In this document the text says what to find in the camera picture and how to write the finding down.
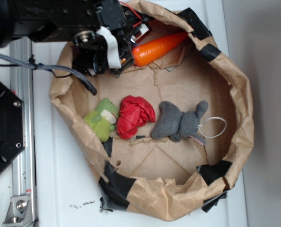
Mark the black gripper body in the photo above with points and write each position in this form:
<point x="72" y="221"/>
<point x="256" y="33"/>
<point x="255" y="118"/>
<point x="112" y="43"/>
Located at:
<point x="108" y="47"/>

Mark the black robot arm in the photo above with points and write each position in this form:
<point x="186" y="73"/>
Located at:
<point x="45" y="20"/>

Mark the orange toy carrot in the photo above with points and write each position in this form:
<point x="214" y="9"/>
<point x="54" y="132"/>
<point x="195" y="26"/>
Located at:
<point x="147" y="53"/>

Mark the red crumpled paper ball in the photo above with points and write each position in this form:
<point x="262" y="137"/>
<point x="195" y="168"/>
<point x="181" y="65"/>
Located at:
<point x="135" y="112"/>

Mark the green plush frog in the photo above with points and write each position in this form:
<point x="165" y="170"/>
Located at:
<point x="103" y="119"/>

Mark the grey plush elephant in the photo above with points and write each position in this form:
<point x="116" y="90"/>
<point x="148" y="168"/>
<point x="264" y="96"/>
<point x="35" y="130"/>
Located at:
<point x="177" y="125"/>

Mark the brown paper bag bin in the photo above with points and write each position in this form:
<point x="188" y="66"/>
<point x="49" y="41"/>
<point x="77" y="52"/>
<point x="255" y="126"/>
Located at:
<point x="158" y="177"/>

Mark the white tray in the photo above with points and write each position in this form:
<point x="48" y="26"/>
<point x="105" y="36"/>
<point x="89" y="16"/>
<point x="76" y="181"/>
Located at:
<point x="68" y="195"/>

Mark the aluminium rail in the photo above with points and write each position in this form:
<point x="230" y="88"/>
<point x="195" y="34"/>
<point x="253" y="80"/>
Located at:
<point x="23" y="166"/>

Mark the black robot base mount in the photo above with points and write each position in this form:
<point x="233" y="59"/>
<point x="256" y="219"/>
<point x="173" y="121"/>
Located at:
<point x="11" y="127"/>

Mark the metal corner bracket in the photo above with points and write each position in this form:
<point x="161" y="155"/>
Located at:
<point x="20" y="213"/>

